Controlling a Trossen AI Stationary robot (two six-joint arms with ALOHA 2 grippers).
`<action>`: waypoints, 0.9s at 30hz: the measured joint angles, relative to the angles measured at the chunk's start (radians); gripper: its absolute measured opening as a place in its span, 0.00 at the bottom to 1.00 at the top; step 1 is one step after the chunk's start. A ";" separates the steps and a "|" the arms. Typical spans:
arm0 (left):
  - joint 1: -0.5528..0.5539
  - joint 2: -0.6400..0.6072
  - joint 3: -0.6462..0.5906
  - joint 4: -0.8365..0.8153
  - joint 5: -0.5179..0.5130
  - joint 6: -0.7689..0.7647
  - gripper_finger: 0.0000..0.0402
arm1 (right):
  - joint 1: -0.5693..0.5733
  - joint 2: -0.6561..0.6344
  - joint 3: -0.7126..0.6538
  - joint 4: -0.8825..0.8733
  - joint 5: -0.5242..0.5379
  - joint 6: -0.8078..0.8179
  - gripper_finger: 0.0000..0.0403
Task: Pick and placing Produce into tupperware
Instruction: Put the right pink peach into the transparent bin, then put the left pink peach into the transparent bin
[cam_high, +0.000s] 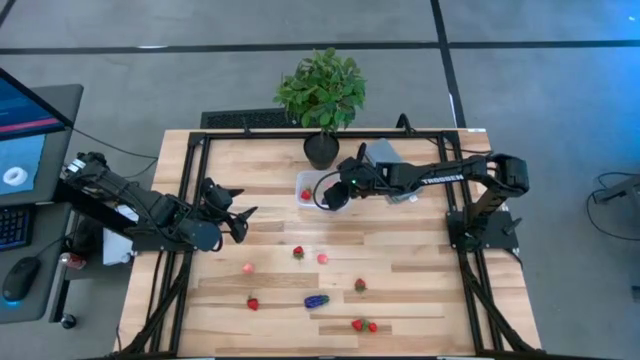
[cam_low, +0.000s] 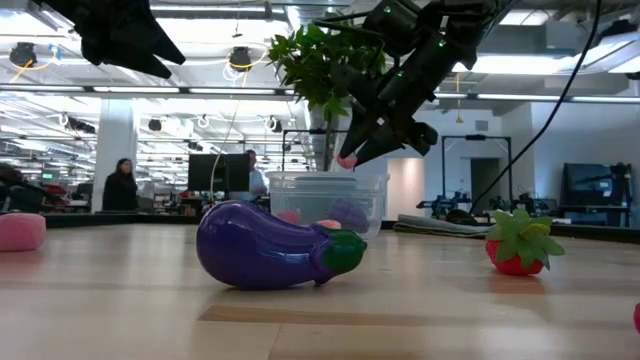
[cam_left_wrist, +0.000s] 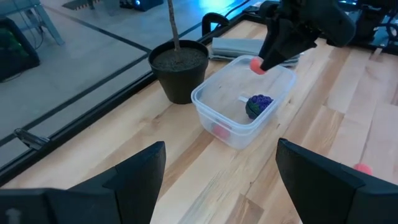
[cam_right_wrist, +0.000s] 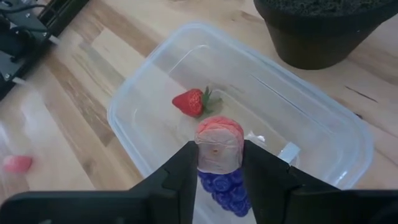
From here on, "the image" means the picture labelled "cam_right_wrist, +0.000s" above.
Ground black plant pot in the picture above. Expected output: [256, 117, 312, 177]
[253, 0, 398, 71]

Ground clear plastic tupperware container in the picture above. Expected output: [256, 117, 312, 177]
[106, 21, 374, 224]

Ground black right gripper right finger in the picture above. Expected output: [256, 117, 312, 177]
[243, 139, 398, 224]

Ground purple toy grapes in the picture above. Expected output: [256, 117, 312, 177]
[197, 167, 252, 218]

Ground pink round toy fruit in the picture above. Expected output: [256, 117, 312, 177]
[2, 154, 34, 174]
[194, 116, 245, 175]

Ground red strawberry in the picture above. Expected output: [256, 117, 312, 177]
[171, 86, 224, 118]

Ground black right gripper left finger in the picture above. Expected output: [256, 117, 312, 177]
[0, 141, 199, 224]

